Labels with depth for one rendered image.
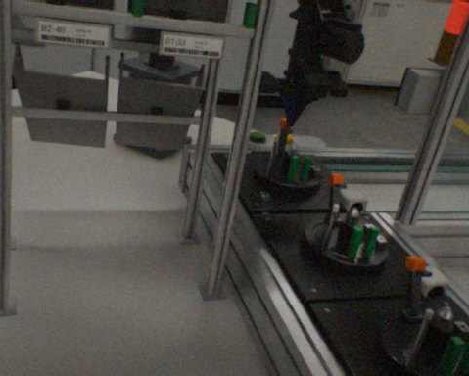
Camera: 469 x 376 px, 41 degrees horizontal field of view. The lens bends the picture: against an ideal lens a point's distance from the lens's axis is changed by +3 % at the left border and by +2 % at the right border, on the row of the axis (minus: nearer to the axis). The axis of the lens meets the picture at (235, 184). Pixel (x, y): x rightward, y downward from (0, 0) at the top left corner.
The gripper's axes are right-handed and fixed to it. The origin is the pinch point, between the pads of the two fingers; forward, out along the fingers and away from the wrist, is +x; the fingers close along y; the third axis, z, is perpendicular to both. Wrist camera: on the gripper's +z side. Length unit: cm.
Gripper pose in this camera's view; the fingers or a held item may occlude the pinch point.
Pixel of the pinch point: (293, 110)
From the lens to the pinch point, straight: 122.1
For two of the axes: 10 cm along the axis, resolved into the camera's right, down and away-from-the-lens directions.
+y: 9.4, 0.0, 3.4
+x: -1.6, 8.8, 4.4
